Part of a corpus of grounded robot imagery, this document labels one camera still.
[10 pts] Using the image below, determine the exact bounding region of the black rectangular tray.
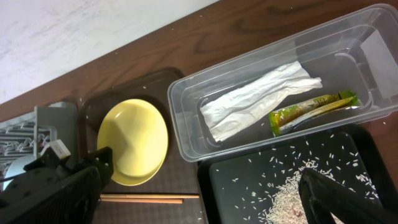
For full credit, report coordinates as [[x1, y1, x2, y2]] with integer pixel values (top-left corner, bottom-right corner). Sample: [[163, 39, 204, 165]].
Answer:
[[198, 125, 397, 223]]

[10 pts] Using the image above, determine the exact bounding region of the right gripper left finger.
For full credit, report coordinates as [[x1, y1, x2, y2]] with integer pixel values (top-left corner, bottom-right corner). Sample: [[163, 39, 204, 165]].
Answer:
[[1, 167, 101, 224]]

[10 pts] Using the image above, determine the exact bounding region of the green snack wrapper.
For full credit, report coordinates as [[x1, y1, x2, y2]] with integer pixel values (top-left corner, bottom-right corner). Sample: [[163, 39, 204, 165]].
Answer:
[[269, 90, 363, 137]]

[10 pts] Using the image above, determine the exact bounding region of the grey plastic dish rack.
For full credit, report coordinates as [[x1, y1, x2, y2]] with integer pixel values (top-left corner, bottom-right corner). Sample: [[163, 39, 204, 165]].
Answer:
[[1, 102, 80, 176]]

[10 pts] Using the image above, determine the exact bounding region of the pile of rice waste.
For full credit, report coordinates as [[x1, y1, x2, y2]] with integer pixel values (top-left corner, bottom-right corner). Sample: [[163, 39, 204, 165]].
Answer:
[[223, 133, 379, 223]]

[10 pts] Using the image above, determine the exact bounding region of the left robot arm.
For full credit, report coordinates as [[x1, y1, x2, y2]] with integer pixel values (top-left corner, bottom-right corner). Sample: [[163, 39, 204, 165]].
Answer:
[[1, 147, 113, 208]]

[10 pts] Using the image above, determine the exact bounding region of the clear plastic bin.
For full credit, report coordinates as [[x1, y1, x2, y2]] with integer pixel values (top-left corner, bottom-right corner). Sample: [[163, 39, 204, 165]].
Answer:
[[168, 4, 397, 162]]

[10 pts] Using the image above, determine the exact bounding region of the wooden chopstick lower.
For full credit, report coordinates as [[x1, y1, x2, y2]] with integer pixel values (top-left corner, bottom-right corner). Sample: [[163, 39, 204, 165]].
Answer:
[[102, 198, 183, 204]]

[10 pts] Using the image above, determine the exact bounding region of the yellow round plate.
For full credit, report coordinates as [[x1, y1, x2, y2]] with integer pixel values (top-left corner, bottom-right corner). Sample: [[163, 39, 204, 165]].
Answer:
[[96, 99, 169, 186]]

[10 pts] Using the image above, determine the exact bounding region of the light blue bowl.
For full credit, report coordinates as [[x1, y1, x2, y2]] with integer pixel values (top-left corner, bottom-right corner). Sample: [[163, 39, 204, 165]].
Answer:
[[5, 155, 35, 178]]

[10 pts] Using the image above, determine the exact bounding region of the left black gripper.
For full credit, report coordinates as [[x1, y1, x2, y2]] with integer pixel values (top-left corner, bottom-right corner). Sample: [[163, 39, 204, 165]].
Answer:
[[72, 146, 114, 190]]

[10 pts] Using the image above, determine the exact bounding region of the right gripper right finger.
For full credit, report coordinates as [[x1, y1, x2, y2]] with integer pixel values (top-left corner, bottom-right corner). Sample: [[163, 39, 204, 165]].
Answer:
[[298, 168, 397, 224]]

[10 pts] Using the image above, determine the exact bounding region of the white paper napkin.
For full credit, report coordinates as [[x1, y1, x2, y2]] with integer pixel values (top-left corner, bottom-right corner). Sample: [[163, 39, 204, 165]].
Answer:
[[200, 61, 323, 142]]

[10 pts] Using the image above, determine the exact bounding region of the dark brown serving tray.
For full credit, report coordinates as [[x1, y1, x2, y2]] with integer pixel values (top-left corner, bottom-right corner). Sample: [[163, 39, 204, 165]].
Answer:
[[78, 68, 207, 224]]

